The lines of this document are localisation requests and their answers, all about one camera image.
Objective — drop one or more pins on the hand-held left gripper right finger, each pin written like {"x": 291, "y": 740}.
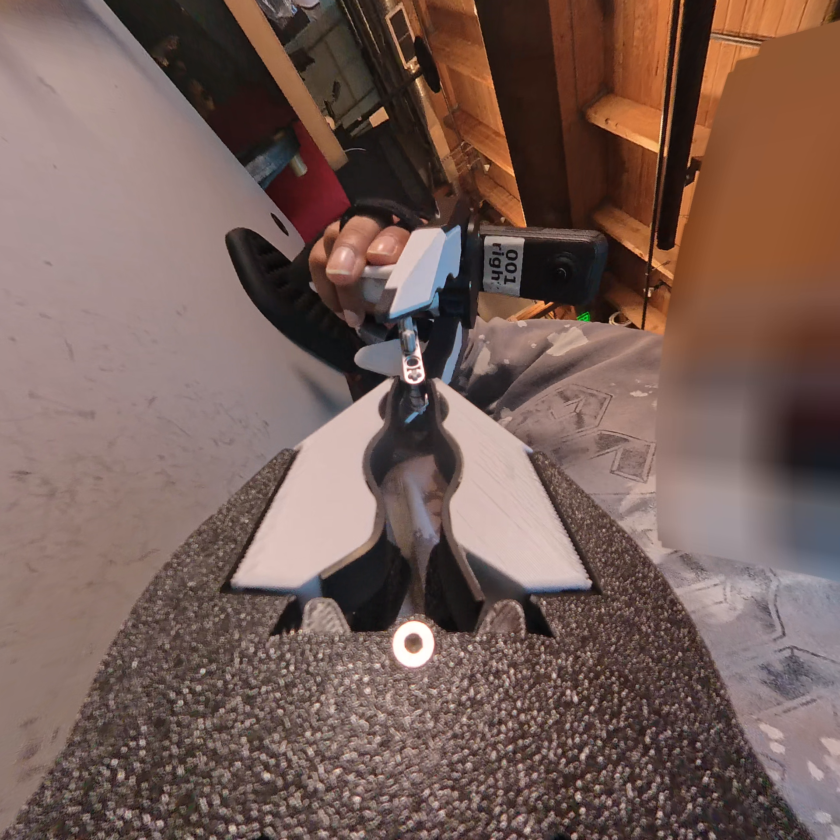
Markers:
{"x": 512, "y": 519}

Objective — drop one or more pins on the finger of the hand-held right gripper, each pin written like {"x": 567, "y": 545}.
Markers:
{"x": 374, "y": 360}
{"x": 427, "y": 263}

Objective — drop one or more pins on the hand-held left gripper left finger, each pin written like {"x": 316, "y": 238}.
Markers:
{"x": 309, "y": 519}

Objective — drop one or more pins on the grey brick beam assembly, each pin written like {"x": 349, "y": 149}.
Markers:
{"x": 410, "y": 357}

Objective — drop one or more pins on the person's right hand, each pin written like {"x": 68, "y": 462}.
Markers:
{"x": 344, "y": 250}

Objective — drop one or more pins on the red cabinet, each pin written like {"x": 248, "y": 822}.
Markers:
{"x": 309, "y": 197}

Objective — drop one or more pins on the black round lamp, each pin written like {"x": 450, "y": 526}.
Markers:
{"x": 428, "y": 63}

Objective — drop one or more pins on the light wooden beam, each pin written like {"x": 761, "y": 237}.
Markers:
{"x": 282, "y": 79}

